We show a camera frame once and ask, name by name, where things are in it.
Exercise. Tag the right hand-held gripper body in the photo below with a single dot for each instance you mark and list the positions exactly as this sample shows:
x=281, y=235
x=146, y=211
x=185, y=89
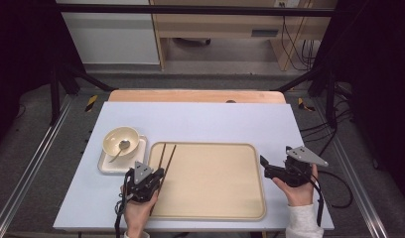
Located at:
x=304, y=154

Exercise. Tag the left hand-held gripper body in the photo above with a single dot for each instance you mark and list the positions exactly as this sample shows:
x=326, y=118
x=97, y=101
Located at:
x=141, y=173

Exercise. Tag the brown chopstick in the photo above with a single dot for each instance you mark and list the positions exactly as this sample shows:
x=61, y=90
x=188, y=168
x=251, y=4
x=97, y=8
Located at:
x=162, y=155
x=170, y=157

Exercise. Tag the metal spoon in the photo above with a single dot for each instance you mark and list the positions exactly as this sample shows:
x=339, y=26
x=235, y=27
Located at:
x=123, y=144

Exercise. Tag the white square plate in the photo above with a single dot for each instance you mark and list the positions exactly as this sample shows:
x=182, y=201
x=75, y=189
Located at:
x=106, y=167

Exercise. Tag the cream bowl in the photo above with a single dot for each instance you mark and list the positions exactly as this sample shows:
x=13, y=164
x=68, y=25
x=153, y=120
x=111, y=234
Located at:
x=115, y=140

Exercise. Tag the beige rectangular tray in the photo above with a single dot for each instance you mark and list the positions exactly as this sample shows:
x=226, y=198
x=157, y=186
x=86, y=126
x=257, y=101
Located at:
x=217, y=185

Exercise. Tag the person's right hand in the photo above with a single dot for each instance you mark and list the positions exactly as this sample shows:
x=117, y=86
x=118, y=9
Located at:
x=298, y=196

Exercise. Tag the person's left hand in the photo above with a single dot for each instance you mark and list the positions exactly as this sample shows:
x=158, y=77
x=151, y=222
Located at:
x=137, y=216

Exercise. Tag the yellow black tape marker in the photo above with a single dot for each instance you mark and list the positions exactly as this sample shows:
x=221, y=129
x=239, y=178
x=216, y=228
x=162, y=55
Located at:
x=91, y=103
x=302, y=104

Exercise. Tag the black metal stand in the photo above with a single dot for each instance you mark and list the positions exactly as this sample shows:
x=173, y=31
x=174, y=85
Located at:
x=55, y=92
x=330, y=99

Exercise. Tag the wooden table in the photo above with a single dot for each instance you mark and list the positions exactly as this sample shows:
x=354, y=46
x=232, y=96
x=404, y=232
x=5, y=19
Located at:
x=190, y=96

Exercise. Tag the black curtain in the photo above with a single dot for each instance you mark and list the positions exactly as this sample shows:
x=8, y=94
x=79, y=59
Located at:
x=379, y=66
x=22, y=49

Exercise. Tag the grey desk label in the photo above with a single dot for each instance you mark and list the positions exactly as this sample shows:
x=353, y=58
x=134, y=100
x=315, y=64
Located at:
x=265, y=33

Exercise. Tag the wooden desk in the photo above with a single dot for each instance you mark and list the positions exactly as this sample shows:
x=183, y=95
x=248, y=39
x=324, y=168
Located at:
x=217, y=28

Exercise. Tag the white cabinet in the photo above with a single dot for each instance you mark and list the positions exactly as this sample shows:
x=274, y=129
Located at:
x=111, y=36

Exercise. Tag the black metal crossbar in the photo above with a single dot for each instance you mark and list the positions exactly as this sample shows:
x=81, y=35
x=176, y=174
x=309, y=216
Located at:
x=190, y=10

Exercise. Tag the aluminium rail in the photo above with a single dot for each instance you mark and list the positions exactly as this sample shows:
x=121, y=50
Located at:
x=359, y=195
x=15, y=201

